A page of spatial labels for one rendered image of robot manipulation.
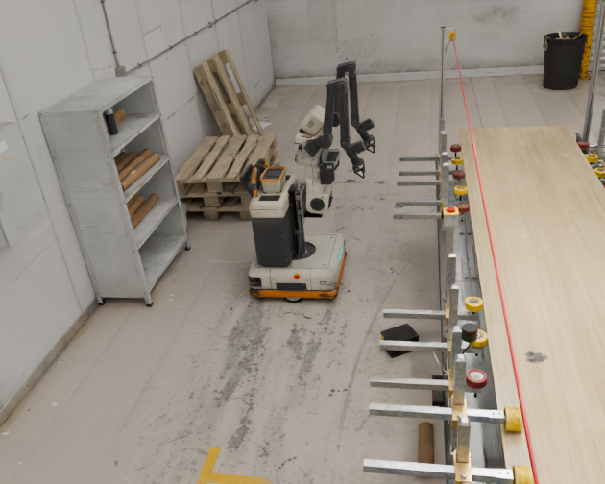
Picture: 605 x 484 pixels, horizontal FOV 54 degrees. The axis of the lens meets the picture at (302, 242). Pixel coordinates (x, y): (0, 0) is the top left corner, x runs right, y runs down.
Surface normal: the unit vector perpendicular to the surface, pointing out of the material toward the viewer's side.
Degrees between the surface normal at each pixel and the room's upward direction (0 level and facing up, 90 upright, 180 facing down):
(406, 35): 90
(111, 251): 90
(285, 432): 0
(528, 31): 90
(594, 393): 0
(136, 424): 0
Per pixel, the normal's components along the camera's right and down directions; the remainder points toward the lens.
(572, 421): -0.10, -0.87
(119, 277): -0.18, 0.50
